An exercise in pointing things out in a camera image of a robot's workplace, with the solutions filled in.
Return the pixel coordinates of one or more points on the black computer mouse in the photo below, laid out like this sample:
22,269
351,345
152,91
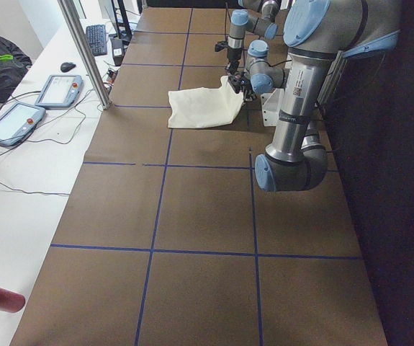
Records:
67,66

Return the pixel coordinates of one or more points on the green object in hand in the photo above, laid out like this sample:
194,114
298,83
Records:
6,57

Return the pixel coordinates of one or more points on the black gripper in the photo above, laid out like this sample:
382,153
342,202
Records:
240,82
233,55

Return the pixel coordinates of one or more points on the grey teach pendant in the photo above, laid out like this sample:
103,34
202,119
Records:
18,122
60,91

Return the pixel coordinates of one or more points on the black keyboard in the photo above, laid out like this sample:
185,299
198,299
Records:
96,37

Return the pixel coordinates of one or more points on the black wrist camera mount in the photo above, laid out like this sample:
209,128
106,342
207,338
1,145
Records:
238,83
221,45

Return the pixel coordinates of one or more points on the cream long-sleeve cat shirt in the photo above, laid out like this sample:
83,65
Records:
204,107

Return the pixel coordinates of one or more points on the white camera mast with base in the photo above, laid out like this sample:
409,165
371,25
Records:
271,104

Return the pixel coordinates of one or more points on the aluminium frame post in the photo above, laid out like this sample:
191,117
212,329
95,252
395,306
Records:
75,27

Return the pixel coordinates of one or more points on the black power adapter brick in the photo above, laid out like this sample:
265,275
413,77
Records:
118,51

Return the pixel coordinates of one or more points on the far grey teach pendant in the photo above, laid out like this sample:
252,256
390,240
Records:
60,91

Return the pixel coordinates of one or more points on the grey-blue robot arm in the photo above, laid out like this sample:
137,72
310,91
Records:
314,32
257,17

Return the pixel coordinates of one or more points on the near grey teach pendant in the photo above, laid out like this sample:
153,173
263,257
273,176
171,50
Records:
18,122

